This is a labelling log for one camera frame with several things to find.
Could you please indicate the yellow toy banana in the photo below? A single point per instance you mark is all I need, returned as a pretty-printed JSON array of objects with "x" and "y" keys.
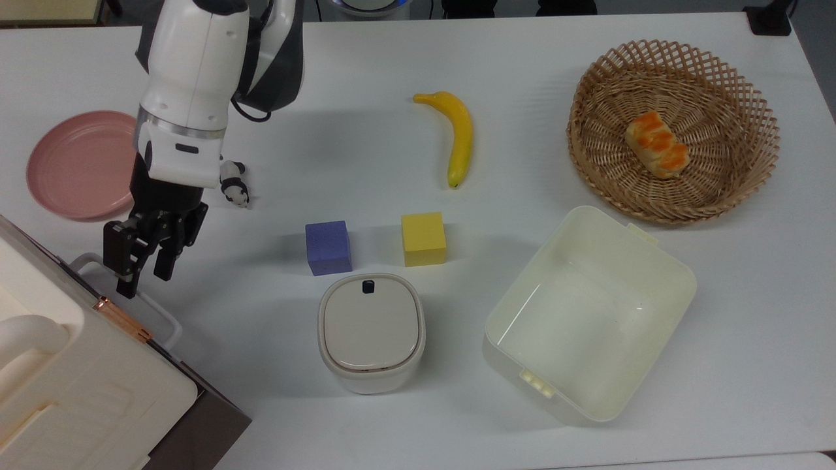
[{"x": 462, "y": 137}]

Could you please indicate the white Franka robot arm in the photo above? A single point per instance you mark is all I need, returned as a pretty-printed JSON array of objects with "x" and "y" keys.
[{"x": 196, "y": 78}]

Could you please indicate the pink plastic plate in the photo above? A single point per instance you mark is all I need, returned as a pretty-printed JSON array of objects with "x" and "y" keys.
[{"x": 78, "y": 166}]

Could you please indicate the black stand base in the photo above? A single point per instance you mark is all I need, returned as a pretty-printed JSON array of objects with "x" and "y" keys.
[{"x": 769, "y": 18}]

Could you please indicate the cream lidded trash can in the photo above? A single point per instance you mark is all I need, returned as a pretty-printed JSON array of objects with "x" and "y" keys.
[{"x": 371, "y": 333}]

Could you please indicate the toy panda figure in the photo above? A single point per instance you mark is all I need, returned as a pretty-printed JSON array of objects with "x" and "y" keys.
[{"x": 234, "y": 186}]

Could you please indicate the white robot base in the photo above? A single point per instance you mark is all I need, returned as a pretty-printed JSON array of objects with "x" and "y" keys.
[{"x": 366, "y": 6}]

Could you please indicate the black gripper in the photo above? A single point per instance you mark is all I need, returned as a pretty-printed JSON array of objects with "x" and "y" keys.
[{"x": 166, "y": 199}]

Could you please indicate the yellow foam cube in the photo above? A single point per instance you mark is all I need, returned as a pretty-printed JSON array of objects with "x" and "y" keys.
[{"x": 423, "y": 239}]

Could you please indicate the purple foam cube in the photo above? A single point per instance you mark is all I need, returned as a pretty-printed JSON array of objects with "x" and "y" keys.
[{"x": 328, "y": 248}]

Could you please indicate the cream open plastic bin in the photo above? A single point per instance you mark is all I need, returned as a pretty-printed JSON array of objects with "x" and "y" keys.
[{"x": 588, "y": 320}]

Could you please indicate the cream plastic storage box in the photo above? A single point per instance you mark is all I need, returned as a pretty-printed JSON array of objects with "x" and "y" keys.
[{"x": 78, "y": 385}]

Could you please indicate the woven wicker basket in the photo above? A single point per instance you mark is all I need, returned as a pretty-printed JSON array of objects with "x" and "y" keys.
[{"x": 594, "y": 156}]

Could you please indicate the toy bread loaf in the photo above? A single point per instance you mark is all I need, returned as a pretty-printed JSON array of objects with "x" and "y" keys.
[{"x": 656, "y": 145}]

